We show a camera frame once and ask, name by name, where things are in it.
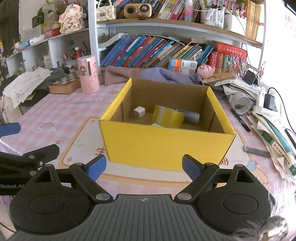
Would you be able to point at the pink cartoon table mat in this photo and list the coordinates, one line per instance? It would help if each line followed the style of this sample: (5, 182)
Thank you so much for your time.
(71, 122)

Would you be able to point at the white bookshelf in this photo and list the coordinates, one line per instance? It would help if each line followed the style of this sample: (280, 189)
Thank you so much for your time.
(99, 32)

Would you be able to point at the white paper sheets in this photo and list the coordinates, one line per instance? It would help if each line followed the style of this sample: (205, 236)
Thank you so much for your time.
(19, 89)

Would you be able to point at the red dictionary book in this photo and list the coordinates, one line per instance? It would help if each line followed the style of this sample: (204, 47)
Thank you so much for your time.
(229, 49)

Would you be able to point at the pink figure plaque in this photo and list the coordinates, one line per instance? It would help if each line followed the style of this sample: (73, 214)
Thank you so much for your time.
(72, 19)

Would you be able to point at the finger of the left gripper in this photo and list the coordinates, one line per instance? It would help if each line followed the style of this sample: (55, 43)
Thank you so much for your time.
(9, 129)

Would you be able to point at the grey cylinder can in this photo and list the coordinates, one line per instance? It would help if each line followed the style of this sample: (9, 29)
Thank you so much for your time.
(190, 117)

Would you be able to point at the cream quilted handbag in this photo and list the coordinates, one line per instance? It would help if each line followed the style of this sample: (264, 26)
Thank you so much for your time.
(105, 13)

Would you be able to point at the pink purple cloth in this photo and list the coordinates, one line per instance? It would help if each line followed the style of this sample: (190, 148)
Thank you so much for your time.
(114, 75)

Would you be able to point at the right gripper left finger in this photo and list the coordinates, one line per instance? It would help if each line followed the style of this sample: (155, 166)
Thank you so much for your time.
(85, 177)

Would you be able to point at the orange white carton box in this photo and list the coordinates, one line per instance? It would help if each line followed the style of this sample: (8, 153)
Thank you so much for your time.
(186, 67)

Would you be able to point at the wooden retro radio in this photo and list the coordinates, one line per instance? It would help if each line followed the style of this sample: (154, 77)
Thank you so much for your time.
(135, 11)

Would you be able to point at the yellow cardboard box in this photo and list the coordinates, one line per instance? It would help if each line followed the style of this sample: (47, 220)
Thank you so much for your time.
(142, 143)

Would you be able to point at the black charger plug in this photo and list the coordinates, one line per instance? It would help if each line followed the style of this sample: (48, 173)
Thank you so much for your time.
(269, 100)

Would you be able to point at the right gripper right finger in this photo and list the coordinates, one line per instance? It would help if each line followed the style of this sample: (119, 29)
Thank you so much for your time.
(202, 176)

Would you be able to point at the black pen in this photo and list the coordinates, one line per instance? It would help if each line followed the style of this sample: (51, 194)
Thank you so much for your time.
(246, 127)

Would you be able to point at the wooden chess board box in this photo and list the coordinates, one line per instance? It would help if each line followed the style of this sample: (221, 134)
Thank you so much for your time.
(66, 85)

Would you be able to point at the yellow tape roll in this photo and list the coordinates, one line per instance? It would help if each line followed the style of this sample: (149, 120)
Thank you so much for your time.
(167, 117)

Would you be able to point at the pink pig plush toy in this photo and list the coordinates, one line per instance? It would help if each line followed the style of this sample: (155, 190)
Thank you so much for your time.
(206, 71)

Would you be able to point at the pink humidifier with stickers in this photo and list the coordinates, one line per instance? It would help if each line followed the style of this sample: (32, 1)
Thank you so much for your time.
(88, 74)

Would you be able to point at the white cube adapter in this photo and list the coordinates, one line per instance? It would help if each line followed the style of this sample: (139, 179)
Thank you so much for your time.
(138, 112)

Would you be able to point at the clear tape roll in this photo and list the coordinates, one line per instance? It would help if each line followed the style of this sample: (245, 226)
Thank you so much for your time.
(240, 103)

